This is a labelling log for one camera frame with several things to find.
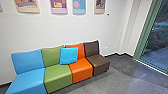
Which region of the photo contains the green sofa seat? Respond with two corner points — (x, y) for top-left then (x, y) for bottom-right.
(41, 46), (74, 94)

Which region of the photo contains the green framed glass wall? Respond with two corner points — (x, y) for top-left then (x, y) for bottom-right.
(133, 0), (168, 74)

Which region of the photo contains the orange sofa seat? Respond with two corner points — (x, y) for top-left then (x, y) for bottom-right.
(64, 43), (94, 84)

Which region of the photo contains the blue square cushion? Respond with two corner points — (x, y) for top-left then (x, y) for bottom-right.
(59, 47), (79, 66)

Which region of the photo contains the brown sofa seat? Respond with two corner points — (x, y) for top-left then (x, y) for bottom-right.
(83, 40), (111, 77)

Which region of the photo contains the beige narrow wall poster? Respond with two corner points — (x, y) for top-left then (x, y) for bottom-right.
(94, 0), (107, 15)

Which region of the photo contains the blue sofa seat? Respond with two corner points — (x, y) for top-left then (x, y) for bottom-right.
(4, 49), (46, 94)

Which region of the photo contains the purple wall poster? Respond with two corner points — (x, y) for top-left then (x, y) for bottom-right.
(49, 0), (69, 15)

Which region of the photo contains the light blue wall poster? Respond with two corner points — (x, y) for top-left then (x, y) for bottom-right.
(72, 0), (87, 15)

